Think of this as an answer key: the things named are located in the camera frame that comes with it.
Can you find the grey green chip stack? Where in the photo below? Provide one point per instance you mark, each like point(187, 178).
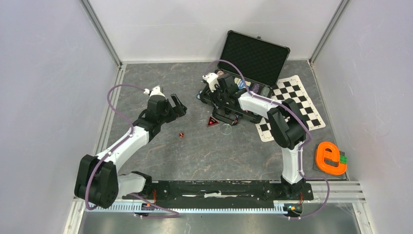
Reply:
point(265, 92)

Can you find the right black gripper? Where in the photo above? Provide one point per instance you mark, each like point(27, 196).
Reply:
point(215, 92)

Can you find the black poker set case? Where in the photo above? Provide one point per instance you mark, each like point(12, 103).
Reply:
point(251, 59)

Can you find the black white checkered mat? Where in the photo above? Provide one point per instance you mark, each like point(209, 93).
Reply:
point(293, 88)

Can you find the blue card box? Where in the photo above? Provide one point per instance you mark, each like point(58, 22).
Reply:
point(241, 84)

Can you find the orange tape dispenser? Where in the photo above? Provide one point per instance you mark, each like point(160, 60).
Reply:
point(329, 161)

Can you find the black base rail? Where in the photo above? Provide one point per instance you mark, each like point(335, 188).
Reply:
point(223, 194)

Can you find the clear round dealer button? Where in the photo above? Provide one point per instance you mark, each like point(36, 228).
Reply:
point(226, 129)

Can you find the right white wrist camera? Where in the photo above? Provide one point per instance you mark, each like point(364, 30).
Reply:
point(212, 80)

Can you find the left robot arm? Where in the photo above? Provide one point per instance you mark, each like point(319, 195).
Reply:
point(97, 179)

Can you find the red triangle all-in button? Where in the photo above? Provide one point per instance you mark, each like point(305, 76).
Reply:
point(212, 121)

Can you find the purple chip stack in case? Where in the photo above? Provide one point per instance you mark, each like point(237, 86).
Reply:
point(255, 88)

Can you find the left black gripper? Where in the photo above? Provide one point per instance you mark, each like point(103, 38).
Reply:
point(177, 111)

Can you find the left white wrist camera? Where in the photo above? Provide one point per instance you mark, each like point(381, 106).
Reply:
point(155, 91)

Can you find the green toy block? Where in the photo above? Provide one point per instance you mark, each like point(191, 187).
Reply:
point(342, 159)

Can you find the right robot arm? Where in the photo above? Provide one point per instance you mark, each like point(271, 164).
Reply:
point(287, 125)

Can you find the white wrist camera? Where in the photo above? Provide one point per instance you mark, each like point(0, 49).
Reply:
point(155, 91)
point(212, 80)

